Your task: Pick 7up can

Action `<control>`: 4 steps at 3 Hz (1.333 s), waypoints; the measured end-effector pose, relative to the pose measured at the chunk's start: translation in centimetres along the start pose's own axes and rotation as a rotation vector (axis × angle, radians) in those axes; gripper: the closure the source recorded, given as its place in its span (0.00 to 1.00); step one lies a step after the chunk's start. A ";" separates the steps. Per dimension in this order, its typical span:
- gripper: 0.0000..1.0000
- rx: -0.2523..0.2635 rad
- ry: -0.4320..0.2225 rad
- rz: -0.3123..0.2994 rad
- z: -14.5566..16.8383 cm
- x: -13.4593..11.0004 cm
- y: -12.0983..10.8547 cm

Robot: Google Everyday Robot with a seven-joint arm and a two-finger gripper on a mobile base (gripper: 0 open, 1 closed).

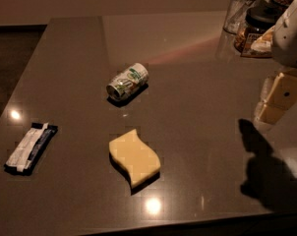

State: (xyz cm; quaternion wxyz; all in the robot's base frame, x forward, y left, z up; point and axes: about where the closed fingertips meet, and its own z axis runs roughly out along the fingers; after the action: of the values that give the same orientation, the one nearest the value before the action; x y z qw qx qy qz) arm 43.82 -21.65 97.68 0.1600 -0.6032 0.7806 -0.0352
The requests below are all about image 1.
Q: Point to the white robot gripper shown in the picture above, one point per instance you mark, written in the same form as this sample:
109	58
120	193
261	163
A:
290	42

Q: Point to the white green 7up can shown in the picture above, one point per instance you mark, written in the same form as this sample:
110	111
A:
126	83

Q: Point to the glass jar with black lid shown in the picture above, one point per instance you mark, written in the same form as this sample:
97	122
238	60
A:
253	37

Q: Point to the clear empty glass cup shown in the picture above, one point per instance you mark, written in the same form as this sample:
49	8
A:
236	12

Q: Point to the yellow wavy sponge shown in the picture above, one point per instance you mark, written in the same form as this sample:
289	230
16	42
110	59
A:
135	157

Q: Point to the black white snack bar wrapper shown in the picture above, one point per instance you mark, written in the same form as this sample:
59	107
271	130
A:
26	155

